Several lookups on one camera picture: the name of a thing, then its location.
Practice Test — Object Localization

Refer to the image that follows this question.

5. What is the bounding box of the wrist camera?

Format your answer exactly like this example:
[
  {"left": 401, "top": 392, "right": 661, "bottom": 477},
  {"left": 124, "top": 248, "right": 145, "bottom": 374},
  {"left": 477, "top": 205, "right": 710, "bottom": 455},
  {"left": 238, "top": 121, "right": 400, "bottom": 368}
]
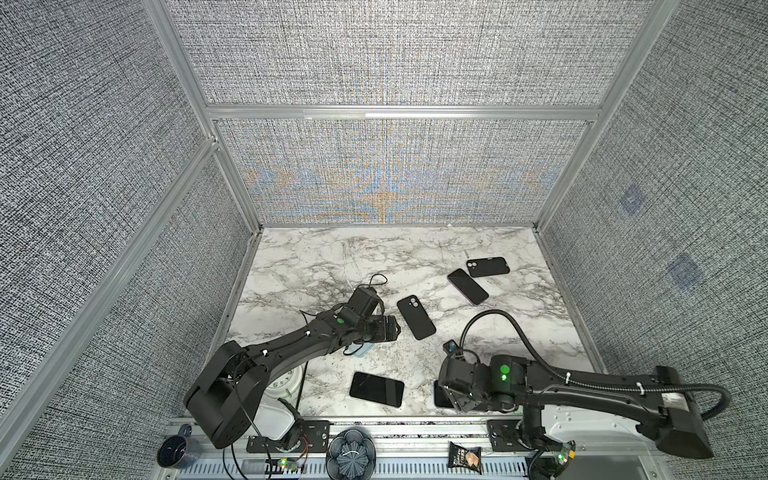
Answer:
[
  {"left": 346, "top": 286, "right": 384, "bottom": 318},
  {"left": 442, "top": 340, "right": 463, "bottom": 359}
]

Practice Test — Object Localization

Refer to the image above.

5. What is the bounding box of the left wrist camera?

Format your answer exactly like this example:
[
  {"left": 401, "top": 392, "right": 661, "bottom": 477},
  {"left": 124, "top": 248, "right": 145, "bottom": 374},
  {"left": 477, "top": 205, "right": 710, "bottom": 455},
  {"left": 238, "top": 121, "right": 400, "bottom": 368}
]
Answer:
[{"left": 346, "top": 286, "right": 384, "bottom": 318}]

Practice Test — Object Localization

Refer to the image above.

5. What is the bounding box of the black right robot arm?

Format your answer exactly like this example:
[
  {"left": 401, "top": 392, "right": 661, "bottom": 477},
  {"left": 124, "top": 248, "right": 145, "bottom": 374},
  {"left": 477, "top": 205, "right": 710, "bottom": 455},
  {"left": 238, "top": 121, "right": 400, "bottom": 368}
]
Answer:
[{"left": 438, "top": 353, "right": 731, "bottom": 459}]

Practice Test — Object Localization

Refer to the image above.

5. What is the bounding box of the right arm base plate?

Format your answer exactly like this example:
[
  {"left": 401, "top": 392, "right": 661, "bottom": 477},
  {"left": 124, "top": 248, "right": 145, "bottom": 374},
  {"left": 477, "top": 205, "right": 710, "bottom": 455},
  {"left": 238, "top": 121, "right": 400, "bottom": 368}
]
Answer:
[{"left": 486, "top": 419, "right": 530, "bottom": 453}]

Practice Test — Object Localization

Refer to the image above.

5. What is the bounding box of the light blue phone case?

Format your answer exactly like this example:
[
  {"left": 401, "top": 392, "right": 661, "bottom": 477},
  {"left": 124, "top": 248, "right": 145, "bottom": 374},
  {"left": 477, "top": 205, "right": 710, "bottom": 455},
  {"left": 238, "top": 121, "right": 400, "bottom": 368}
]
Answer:
[{"left": 344, "top": 343, "right": 373, "bottom": 358}]

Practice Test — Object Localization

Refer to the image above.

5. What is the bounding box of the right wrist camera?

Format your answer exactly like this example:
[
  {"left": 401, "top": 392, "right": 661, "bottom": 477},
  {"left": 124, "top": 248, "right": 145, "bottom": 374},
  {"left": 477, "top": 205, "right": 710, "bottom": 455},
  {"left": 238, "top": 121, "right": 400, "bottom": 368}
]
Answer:
[{"left": 442, "top": 340, "right": 463, "bottom": 359}]

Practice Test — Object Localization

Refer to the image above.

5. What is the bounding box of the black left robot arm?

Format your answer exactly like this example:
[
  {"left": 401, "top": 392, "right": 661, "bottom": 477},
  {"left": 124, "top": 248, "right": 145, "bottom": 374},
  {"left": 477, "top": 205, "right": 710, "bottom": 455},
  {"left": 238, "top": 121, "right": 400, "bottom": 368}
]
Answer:
[{"left": 184, "top": 310, "right": 401, "bottom": 449}]

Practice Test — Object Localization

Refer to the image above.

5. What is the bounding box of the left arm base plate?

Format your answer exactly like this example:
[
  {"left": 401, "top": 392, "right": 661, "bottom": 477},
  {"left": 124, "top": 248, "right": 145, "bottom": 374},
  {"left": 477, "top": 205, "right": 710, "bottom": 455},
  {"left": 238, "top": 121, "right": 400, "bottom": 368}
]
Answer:
[{"left": 246, "top": 420, "right": 330, "bottom": 456}]

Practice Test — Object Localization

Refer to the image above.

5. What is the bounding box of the black corrugated right cable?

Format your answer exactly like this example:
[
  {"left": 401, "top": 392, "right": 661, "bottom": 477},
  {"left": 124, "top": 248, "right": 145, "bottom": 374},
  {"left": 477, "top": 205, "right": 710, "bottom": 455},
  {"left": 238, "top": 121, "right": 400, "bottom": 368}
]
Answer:
[{"left": 458, "top": 309, "right": 733, "bottom": 421}]

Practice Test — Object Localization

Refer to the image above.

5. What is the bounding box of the black snack packet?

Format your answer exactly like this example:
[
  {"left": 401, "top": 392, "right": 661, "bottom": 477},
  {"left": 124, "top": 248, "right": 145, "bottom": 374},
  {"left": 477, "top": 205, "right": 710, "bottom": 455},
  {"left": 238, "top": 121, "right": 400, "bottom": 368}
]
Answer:
[{"left": 447, "top": 442, "right": 483, "bottom": 475}]

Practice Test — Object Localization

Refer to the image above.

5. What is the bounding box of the white analog alarm clock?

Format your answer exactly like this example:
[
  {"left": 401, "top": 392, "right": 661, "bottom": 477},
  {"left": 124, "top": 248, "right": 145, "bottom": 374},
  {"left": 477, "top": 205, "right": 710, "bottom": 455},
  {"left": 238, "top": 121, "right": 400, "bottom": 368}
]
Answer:
[{"left": 264, "top": 365, "right": 303, "bottom": 404}]

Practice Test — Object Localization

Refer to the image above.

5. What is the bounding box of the dark blue mug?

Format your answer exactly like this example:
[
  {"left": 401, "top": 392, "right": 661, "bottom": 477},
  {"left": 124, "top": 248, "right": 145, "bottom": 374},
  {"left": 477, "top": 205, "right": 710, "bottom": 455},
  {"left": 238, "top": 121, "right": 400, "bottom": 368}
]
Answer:
[{"left": 156, "top": 424, "right": 202, "bottom": 470}]

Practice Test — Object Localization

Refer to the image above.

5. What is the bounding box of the aluminium front rail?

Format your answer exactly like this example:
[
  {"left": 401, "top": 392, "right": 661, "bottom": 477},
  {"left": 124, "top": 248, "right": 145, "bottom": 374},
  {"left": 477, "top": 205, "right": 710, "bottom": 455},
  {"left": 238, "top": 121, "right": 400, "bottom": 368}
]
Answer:
[{"left": 150, "top": 415, "right": 673, "bottom": 479}]

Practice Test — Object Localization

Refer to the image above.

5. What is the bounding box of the black phone case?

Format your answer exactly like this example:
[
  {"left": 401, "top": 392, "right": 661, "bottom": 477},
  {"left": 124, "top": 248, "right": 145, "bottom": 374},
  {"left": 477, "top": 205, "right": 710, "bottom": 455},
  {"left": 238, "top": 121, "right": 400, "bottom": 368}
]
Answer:
[
  {"left": 466, "top": 257, "right": 511, "bottom": 278},
  {"left": 396, "top": 295, "right": 437, "bottom": 341}
]

